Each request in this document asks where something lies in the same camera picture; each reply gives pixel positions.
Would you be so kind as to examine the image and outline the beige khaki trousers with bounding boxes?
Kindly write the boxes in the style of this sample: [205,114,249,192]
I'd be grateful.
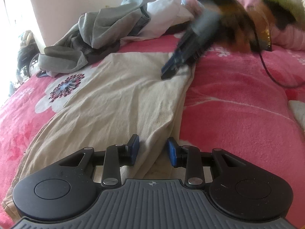
[2,52,197,210]

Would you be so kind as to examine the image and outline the right hand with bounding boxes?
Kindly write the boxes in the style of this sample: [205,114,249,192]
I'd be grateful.
[219,2,275,53]

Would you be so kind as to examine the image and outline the white garment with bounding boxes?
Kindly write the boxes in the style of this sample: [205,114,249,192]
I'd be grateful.
[121,0,193,43]

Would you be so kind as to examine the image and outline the blue denim garment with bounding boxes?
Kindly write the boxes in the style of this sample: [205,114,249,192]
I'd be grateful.
[129,5,150,36]

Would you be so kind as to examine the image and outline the pink pillow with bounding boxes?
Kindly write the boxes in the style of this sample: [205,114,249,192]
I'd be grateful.
[185,0,305,51]

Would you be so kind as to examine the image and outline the dark grey garment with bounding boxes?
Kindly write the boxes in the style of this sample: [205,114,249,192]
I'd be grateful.
[86,41,120,65]

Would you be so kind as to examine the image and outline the grey hooded sweatshirt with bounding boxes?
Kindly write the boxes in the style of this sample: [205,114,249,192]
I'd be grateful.
[38,0,156,77]

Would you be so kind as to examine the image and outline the white fleece left sleeve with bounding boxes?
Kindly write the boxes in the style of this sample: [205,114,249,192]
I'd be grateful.
[288,100,305,131]

